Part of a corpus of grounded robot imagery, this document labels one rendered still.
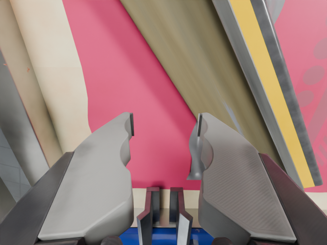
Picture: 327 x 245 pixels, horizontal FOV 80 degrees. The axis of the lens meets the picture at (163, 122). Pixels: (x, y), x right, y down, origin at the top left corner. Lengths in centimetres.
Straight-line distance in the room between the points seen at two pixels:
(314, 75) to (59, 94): 30
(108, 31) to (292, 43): 19
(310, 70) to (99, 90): 24
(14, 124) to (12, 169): 184
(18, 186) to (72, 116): 199
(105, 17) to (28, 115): 13
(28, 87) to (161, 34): 16
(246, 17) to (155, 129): 16
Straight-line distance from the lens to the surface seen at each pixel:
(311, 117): 32
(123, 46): 23
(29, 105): 26
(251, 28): 20
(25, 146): 29
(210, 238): 38
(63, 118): 29
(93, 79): 25
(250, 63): 18
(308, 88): 29
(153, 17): 19
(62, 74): 26
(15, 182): 222
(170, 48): 19
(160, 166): 31
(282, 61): 21
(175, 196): 31
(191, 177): 32
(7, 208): 37
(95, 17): 23
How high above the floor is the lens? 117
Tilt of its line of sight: 58 degrees down
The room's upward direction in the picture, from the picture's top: 179 degrees counter-clockwise
